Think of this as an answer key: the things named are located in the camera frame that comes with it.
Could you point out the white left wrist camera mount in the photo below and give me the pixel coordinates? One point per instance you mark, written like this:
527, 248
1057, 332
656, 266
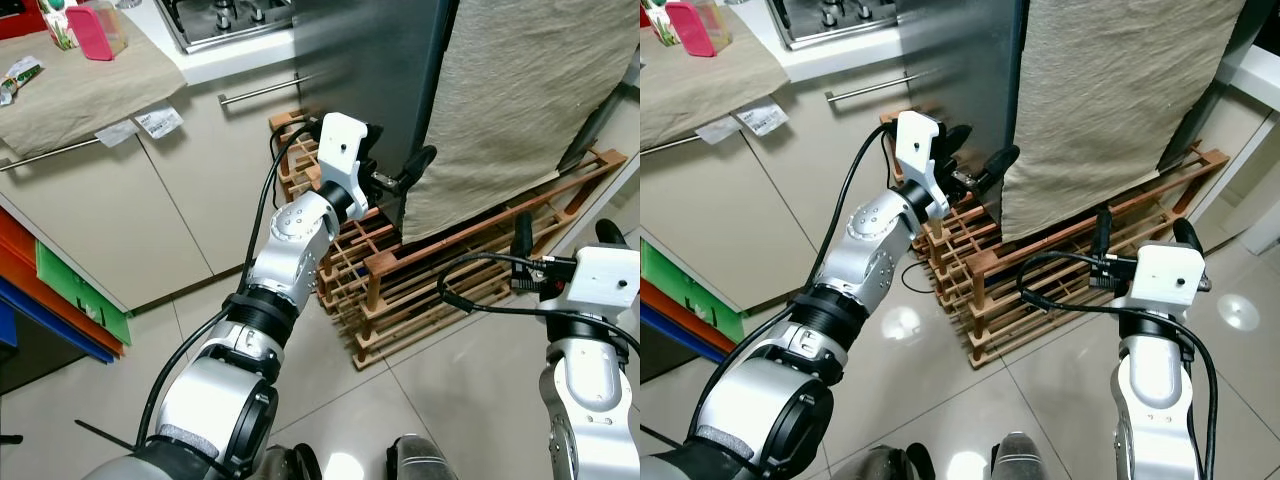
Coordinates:
340, 150
918, 150

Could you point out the dark grey fridge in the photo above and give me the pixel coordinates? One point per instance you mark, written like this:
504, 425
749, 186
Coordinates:
960, 60
370, 70

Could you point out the beige kitchen cabinet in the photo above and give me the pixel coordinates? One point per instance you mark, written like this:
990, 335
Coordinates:
760, 220
150, 220

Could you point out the green white snack packet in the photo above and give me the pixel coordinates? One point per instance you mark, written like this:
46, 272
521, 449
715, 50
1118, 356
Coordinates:
20, 75

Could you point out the printed white paper tag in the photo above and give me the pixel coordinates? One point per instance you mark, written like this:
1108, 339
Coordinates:
160, 120
765, 117

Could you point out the brown wooden slatted rack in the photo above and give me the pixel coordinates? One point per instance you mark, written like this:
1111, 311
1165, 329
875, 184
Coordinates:
380, 270
985, 270

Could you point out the red container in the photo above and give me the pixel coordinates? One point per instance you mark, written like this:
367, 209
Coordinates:
18, 18

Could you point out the grey right robot leg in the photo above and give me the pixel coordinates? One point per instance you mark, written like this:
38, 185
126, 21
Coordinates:
1018, 458
420, 460

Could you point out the large beige draped cloth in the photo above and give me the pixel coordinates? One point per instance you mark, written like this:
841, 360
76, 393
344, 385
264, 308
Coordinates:
510, 100
1110, 100

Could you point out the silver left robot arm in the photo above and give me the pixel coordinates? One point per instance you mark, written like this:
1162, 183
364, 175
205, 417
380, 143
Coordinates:
880, 240
290, 240

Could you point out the green white carton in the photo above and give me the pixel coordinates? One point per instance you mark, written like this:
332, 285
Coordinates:
660, 20
58, 25

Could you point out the blue flat board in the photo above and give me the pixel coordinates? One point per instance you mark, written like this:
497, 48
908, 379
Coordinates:
670, 335
40, 320

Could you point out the white shelf unit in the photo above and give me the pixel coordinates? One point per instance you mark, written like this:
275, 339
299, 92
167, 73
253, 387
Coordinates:
1250, 150

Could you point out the pink plastic container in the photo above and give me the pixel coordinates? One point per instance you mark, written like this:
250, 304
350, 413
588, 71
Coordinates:
90, 35
690, 30

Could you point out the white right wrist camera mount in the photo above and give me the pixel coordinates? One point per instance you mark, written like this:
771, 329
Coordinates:
1170, 275
600, 280

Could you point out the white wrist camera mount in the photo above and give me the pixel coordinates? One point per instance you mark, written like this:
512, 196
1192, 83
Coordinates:
340, 150
600, 280
1170, 275
918, 150

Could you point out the beige cloth mat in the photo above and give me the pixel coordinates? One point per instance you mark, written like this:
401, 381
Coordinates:
700, 90
90, 90

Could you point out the steel gas stove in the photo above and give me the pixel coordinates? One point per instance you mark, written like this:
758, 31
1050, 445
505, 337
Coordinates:
220, 25
830, 22

